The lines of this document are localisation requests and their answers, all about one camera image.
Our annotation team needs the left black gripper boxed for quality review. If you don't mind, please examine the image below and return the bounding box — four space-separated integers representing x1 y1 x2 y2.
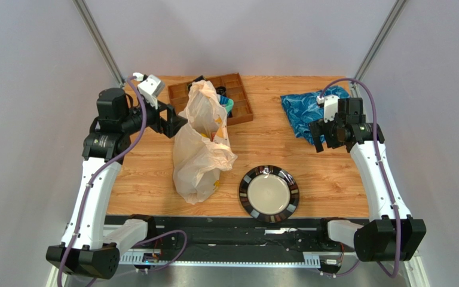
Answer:
120 96 188 139

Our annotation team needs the translucent white plastic bag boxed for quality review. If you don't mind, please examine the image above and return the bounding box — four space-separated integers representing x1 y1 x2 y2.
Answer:
173 80 237 204

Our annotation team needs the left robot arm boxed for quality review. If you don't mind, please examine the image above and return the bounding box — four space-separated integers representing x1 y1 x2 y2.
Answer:
46 88 187 279

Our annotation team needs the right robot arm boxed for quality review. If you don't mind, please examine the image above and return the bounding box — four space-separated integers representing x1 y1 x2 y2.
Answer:
309 95 427 262

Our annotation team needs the brown wooden organizer tray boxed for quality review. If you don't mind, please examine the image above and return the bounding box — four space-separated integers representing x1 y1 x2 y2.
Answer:
167 73 254 126

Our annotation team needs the blue patterned cloth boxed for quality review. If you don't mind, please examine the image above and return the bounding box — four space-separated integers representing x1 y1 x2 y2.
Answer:
280 86 350 145

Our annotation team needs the teal white sock bundle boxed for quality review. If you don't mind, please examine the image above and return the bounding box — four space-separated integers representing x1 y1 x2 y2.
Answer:
218 94 234 117

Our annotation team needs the black rimmed beige plate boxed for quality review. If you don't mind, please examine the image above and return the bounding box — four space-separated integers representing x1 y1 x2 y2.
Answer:
238 165 300 223

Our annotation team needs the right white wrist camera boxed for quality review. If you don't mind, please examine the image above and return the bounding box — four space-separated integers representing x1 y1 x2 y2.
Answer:
316 95 339 123

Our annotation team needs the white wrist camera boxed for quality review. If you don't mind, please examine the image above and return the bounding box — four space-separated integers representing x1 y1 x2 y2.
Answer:
316 95 339 123
132 72 166 110

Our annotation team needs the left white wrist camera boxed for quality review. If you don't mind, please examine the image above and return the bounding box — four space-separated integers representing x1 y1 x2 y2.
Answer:
132 72 166 110

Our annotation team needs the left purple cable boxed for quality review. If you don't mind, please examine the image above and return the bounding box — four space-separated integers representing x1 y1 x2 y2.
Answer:
56 75 188 287

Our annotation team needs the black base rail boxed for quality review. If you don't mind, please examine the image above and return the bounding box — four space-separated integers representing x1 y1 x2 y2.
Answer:
120 216 358 271

